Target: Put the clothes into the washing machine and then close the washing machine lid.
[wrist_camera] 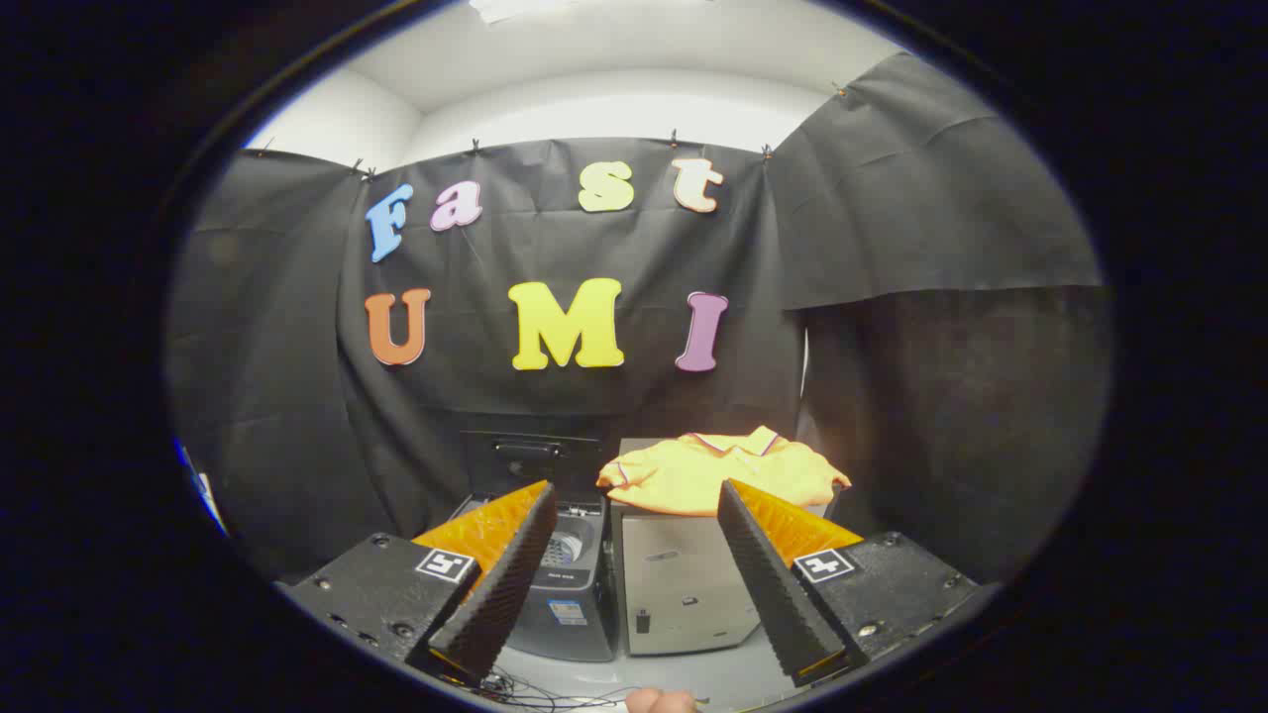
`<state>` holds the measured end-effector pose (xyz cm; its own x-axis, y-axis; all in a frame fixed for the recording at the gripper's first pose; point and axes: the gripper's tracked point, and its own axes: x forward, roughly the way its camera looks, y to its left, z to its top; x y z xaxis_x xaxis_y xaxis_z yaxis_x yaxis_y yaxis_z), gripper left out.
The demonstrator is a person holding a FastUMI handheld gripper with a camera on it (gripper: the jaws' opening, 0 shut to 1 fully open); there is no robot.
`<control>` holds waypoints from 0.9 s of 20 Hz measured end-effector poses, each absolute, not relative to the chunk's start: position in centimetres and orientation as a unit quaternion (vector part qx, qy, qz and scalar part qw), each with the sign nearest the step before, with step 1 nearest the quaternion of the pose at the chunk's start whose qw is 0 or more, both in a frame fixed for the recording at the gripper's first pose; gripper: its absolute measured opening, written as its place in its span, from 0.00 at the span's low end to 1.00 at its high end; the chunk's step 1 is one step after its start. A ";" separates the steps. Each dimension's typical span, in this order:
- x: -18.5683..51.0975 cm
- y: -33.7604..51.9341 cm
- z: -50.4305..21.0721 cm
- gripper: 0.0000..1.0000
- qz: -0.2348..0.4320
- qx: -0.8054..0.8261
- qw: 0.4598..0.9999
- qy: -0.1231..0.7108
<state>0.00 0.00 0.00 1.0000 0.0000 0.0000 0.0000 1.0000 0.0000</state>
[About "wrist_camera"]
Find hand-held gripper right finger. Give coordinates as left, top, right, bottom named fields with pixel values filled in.
left=717, top=478, right=982, bottom=689

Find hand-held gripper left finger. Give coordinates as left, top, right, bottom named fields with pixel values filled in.
left=277, top=480, right=558, bottom=689

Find grey washing machine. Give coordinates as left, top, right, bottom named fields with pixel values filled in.
left=448, top=492, right=622, bottom=663

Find orange polo shirt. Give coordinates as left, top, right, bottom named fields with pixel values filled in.
left=596, top=426, right=853, bottom=518

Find white cabinet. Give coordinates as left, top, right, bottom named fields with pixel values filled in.
left=608, top=437, right=835, bottom=658

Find black backdrop cloth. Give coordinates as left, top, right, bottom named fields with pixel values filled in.
left=166, top=51, right=1115, bottom=585

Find thin black cables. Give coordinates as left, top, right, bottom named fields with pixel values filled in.
left=480, top=667, right=645, bottom=712

